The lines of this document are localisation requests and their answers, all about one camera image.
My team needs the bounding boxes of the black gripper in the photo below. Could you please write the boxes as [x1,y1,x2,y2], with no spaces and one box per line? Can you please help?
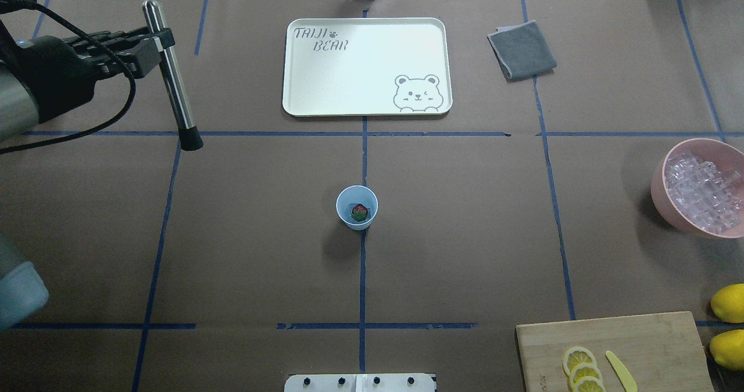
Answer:
[17,27,160,122]

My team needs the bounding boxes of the steel muddler black tip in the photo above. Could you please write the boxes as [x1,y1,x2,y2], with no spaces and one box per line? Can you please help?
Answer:
[142,0,203,151]

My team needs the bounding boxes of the red strawberry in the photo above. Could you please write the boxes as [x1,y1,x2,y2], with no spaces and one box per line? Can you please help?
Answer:
[350,204,370,223]

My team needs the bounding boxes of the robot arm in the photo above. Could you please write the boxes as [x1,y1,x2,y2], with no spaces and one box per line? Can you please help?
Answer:
[2,0,178,333]

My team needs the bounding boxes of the light blue cup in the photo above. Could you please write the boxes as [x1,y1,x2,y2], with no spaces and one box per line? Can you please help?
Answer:
[335,185,379,231]

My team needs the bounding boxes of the pink bowl of ice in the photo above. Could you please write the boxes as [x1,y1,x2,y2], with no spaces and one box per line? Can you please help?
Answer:
[650,138,743,239]

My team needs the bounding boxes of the cream bear tray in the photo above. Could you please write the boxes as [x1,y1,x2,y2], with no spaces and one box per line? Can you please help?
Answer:
[282,17,453,118]

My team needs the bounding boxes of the grey folded cloth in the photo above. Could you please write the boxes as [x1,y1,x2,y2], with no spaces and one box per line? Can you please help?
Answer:
[487,20,557,81]

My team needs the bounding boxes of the lemon slices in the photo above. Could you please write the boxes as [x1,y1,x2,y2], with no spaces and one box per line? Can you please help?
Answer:
[561,346,606,391]

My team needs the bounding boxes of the yellow plastic knife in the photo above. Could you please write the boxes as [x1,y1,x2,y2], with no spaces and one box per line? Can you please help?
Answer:
[605,350,638,392]

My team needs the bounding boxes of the wooden cutting board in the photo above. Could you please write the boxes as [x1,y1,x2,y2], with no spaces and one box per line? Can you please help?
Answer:
[516,311,716,392]

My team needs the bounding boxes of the yellow lemon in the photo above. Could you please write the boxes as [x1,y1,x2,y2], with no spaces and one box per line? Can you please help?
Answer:
[710,283,743,324]
[709,329,743,372]

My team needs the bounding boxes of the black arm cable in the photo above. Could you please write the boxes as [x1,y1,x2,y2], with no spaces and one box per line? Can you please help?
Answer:
[0,0,137,155]

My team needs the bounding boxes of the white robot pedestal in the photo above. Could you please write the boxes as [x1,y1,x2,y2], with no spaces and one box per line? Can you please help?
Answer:
[284,373,438,391]

